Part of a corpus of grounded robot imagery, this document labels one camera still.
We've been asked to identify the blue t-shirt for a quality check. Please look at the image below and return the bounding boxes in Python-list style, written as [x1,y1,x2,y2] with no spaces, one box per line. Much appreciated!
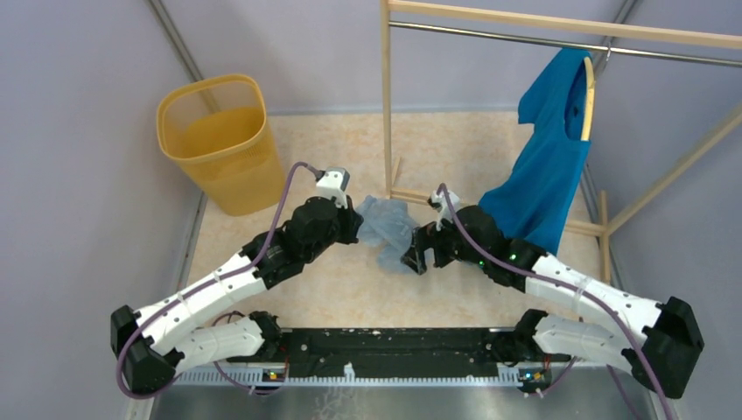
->
[479,48,591,254]

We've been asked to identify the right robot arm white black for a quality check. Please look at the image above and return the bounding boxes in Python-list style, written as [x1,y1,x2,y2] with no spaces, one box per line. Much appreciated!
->
[401,206,704,399]

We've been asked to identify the wooden clothes hanger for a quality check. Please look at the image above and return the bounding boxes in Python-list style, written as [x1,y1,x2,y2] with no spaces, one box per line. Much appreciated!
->
[580,58,596,142]

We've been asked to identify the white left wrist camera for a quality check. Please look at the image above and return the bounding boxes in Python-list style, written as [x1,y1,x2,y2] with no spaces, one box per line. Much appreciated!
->
[316,167,350,208]

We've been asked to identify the white slotted cable duct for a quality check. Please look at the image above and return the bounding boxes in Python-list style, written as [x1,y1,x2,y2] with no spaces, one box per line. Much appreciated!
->
[175,363,551,389]

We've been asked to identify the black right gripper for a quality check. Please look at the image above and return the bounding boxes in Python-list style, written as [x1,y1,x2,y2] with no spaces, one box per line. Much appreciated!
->
[401,210,487,275]

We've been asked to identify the light blue plastic trash bag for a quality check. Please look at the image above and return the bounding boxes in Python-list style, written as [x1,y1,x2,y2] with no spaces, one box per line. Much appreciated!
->
[355,195,419,274]

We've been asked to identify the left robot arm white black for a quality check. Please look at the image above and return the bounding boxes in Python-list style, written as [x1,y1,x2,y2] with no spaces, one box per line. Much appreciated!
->
[110,196,362,399]

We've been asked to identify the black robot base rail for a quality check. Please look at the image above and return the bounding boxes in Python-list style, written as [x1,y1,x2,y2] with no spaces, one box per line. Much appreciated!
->
[231,327,569,378]

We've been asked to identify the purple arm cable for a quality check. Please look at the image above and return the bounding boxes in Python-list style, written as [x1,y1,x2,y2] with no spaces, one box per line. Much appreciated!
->
[115,161,327,401]
[436,183,676,420]

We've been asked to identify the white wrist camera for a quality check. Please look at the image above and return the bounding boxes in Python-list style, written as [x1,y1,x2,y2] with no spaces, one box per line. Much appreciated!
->
[316,167,350,208]
[427,192,461,231]

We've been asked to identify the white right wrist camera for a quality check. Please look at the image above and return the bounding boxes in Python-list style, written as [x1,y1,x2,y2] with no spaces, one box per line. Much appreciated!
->
[427,192,461,231]

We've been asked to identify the yellow plastic trash bin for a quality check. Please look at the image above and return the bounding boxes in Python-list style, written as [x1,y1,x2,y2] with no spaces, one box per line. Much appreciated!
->
[156,73,285,216]

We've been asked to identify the wooden clothes rack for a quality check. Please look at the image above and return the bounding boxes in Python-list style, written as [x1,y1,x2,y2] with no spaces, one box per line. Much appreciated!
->
[379,1,741,283]

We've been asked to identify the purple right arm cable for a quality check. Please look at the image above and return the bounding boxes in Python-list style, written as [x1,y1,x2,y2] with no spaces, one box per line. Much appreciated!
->
[436,183,676,420]

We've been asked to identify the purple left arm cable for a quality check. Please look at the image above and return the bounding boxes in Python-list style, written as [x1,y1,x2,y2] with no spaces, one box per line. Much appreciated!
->
[115,161,327,401]

